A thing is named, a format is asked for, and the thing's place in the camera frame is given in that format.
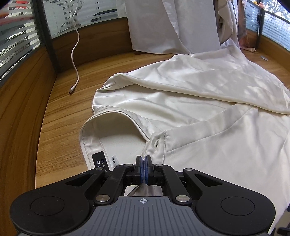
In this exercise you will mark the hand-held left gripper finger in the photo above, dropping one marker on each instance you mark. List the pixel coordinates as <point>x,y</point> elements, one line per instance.
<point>141,172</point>
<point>146,172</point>

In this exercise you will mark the cream satin shirt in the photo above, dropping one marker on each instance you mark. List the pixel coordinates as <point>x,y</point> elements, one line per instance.
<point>204,102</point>

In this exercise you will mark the smooth white draped garment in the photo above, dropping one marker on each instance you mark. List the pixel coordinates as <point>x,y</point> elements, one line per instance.
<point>158,27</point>

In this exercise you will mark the crumpled off-white draped garment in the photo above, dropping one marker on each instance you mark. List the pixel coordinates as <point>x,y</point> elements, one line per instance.
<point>226,25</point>

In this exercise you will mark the pink patterned garment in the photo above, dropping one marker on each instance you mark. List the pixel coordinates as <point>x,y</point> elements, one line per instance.
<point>243,34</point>

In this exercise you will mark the striped glass partition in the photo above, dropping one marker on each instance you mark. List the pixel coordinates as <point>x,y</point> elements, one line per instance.
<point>274,25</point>
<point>20,40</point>

